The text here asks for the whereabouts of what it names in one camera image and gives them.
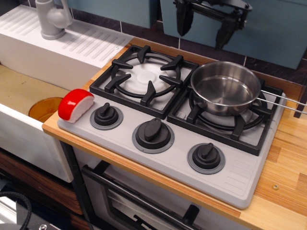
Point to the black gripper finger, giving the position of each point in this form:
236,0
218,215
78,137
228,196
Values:
184,16
223,35

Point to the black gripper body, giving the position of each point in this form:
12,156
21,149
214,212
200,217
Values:
224,11

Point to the stainless steel pan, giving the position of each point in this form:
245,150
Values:
228,89

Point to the black left burner grate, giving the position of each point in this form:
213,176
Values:
157,104

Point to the black burner grate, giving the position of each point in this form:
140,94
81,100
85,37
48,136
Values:
252,131
157,104

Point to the white left burner disc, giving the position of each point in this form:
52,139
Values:
141,75

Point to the black right burner grate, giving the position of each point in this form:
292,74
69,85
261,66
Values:
252,131

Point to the grey toy stove top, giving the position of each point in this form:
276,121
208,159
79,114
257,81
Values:
234,184

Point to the black right stove knob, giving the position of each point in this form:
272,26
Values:
206,158

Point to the black stove knob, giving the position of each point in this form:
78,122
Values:
206,158
153,137
106,117

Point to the black middle stove knob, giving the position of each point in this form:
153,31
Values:
153,137

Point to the grey toy faucet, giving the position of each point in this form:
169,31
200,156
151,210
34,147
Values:
53,21

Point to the black left stove knob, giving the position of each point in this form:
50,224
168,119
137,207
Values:
106,117

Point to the red white sushi toy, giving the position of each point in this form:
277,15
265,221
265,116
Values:
75,104

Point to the white toy sink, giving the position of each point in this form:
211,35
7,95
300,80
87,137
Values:
33,68

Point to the orange plastic bowl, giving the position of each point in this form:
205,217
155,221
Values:
44,109

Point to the oven door with handle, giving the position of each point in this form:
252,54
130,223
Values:
184,223

